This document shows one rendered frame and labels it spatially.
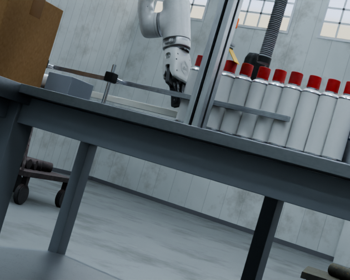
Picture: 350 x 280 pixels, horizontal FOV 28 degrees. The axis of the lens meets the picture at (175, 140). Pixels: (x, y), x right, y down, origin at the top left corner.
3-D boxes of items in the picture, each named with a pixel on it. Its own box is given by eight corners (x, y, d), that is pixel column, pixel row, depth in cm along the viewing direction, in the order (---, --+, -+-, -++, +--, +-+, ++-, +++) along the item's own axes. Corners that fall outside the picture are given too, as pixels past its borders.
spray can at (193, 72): (195, 127, 203) (214, 60, 204) (186, 123, 199) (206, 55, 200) (180, 123, 206) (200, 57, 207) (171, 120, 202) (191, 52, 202)
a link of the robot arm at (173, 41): (180, 33, 204) (180, 43, 203) (195, 43, 211) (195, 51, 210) (156, 39, 208) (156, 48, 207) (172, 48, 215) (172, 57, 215)
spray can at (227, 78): (224, 134, 196) (244, 64, 197) (210, 129, 193) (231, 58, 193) (212, 131, 200) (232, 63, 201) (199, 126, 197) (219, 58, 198)
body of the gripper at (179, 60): (178, 40, 203) (178, 76, 200) (195, 50, 211) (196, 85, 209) (156, 45, 207) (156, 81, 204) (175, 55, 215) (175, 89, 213)
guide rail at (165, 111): (295, 146, 187) (296, 139, 187) (293, 146, 186) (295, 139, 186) (25, 81, 248) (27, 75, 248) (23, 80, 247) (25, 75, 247)
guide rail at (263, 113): (289, 122, 181) (290, 116, 181) (287, 121, 180) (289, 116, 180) (15, 61, 242) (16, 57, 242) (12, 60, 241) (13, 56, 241)
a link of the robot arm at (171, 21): (156, 38, 207) (185, 34, 205) (156, -4, 210) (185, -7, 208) (164, 48, 215) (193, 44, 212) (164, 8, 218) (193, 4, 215)
